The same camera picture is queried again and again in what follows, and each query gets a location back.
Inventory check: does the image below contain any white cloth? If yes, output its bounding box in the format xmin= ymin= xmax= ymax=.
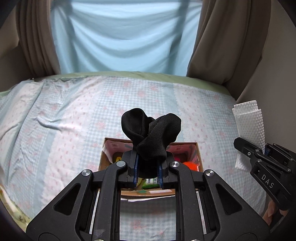
xmin=232 ymin=99 xmax=266 ymax=172

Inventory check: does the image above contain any orange fluffy pompom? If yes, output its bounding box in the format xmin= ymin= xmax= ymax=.
xmin=174 ymin=156 xmax=199 ymax=171

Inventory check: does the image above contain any cardboard box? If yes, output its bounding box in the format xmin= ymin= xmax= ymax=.
xmin=98 ymin=138 xmax=203 ymax=199

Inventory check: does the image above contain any black sock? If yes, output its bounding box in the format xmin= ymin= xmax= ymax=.
xmin=121 ymin=108 xmax=181 ymax=179

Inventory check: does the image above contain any person's right hand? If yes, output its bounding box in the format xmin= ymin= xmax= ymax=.
xmin=263 ymin=200 xmax=289 ymax=225

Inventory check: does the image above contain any checkered floral bedsheet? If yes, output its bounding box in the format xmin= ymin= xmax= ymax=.
xmin=1 ymin=76 xmax=266 ymax=229

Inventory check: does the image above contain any green mattress cover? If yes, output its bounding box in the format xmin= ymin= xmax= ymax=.
xmin=0 ymin=71 xmax=232 ymax=100

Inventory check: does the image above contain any brown right curtain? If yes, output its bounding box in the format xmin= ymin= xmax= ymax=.
xmin=186 ymin=0 xmax=272 ymax=85

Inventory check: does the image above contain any brown curtain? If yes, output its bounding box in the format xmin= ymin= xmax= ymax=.
xmin=16 ymin=0 xmax=61 ymax=77
xmin=186 ymin=0 xmax=272 ymax=85

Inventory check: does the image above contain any light blue hanging sheet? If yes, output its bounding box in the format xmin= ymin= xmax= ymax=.
xmin=50 ymin=1 xmax=203 ymax=76

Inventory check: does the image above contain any brown left curtain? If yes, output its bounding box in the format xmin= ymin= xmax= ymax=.
xmin=16 ymin=0 xmax=61 ymax=77

